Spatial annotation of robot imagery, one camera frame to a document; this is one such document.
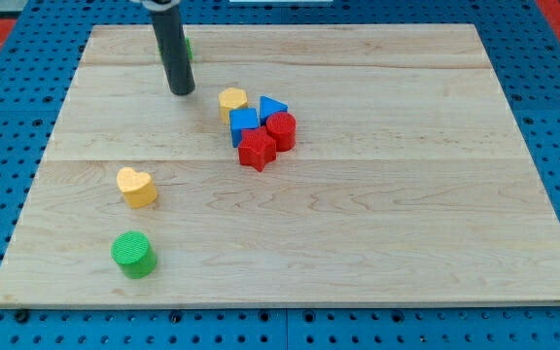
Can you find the red star block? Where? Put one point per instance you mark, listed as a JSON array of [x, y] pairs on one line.
[[257, 148]]

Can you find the green star block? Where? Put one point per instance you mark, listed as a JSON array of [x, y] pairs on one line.
[[189, 48]]

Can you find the light wooden board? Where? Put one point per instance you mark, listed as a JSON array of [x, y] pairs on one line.
[[409, 185]]

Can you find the red cylinder block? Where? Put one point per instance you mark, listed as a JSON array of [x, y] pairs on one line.
[[282, 127]]

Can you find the blue cube block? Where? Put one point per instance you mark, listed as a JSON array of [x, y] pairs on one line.
[[240, 119]]

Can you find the blue triangle block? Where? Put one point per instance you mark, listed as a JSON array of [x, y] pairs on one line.
[[269, 106]]

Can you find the yellow hexagon block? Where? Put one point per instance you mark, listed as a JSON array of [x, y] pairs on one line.
[[230, 99]]

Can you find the yellow heart block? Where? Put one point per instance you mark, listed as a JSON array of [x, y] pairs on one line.
[[138, 188]]

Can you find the green cylinder block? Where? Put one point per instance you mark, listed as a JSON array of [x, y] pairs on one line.
[[134, 255]]

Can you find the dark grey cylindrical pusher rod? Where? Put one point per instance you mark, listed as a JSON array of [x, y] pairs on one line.
[[171, 42]]

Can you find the silver rod mount collar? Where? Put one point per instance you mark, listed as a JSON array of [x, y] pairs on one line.
[[158, 5]]

